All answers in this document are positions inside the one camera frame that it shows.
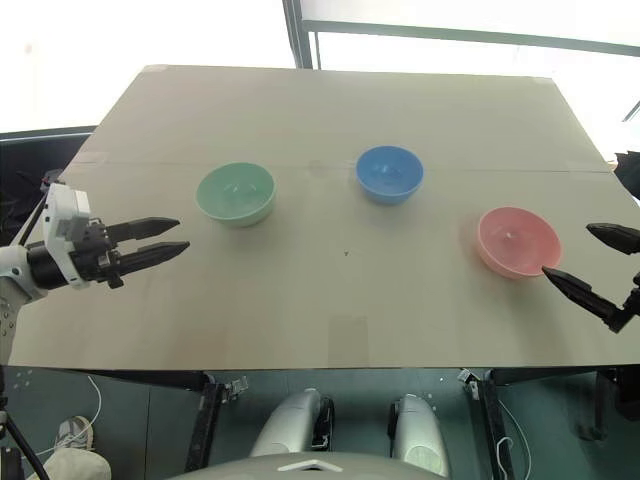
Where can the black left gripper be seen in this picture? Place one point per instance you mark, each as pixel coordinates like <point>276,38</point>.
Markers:
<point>92,257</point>

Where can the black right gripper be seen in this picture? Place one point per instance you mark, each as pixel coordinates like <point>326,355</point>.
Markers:
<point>634,302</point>

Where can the black furniture behind arm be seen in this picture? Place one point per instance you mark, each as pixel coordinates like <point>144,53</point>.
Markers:
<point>30,155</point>

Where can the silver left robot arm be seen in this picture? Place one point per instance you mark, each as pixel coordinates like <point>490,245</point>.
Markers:
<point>12,280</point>

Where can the red bowl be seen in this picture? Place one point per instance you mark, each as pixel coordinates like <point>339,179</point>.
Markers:
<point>517,242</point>

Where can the dark object beside table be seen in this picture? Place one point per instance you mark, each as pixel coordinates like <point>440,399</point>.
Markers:
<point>629,172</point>

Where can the green bowl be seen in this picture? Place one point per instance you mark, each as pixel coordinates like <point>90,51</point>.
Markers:
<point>235,195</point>

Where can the white table clamp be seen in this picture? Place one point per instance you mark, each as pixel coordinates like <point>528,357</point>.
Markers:
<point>470,382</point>
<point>237,387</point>

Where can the brown cardboard table cover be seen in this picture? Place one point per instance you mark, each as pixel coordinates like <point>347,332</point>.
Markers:
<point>325,280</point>

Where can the black table leg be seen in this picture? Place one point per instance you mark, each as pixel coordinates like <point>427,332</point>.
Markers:
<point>202,422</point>
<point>500,430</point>

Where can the grey sneaker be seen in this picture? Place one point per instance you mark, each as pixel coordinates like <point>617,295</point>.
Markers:
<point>75,432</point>

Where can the blue bowl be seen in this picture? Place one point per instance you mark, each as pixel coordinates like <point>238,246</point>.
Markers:
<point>390,175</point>

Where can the silver left robot thigh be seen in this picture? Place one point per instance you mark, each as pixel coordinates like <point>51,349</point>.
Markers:
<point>292,422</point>

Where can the silver robot thigh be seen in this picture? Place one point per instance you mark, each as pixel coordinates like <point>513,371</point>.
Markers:
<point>292,422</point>
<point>417,432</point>

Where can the beige trouser knee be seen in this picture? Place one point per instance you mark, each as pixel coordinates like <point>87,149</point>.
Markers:
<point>75,465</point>

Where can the silver right robot thigh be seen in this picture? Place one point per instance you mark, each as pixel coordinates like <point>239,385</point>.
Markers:
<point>417,432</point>

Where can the grey robot torso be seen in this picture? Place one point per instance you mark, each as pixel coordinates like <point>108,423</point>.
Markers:
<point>310,467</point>

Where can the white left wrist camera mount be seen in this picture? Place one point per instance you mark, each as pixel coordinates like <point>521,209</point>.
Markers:
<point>65,205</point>

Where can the grey window frame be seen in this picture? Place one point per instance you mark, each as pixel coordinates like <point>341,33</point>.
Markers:
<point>302,35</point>

